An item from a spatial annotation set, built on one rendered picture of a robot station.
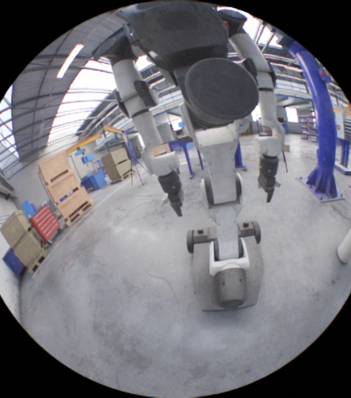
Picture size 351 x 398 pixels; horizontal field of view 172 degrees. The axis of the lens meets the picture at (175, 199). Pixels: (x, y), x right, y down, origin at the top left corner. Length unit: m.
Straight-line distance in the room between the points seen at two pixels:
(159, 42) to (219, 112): 0.24
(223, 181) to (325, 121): 1.85
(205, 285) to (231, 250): 0.25
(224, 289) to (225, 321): 0.38
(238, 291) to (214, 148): 0.54
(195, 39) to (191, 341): 1.19
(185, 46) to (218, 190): 0.49
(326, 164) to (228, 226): 1.82
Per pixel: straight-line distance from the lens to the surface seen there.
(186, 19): 0.38
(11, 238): 3.76
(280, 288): 0.99
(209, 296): 0.72
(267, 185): 0.56
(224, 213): 0.58
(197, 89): 0.19
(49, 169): 4.06
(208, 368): 0.95
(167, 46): 0.33
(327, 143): 2.06
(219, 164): 0.44
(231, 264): 0.59
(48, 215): 3.98
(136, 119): 0.41
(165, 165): 0.43
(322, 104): 2.08
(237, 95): 0.19
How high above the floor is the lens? 0.87
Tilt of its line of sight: 28 degrees down
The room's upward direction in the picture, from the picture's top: 19 degrees counter-clockwise
